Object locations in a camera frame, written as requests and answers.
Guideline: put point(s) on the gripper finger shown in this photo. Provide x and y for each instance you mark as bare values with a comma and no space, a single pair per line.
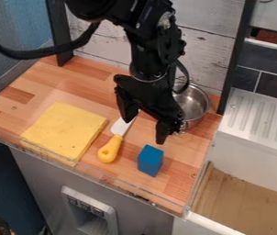
126,107
163,131

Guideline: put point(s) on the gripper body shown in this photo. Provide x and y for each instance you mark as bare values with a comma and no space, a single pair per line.
150,96

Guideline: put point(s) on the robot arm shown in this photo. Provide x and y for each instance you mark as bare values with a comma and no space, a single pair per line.
153,36

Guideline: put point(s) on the blue block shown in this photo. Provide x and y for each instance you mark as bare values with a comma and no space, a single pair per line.
150,160

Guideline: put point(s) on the silver pot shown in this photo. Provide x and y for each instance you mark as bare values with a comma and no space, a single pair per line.
192,105

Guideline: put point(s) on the yellow cloth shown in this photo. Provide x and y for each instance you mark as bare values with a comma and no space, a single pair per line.
63,131

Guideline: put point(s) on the toy sink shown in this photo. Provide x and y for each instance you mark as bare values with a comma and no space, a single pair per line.
255,143

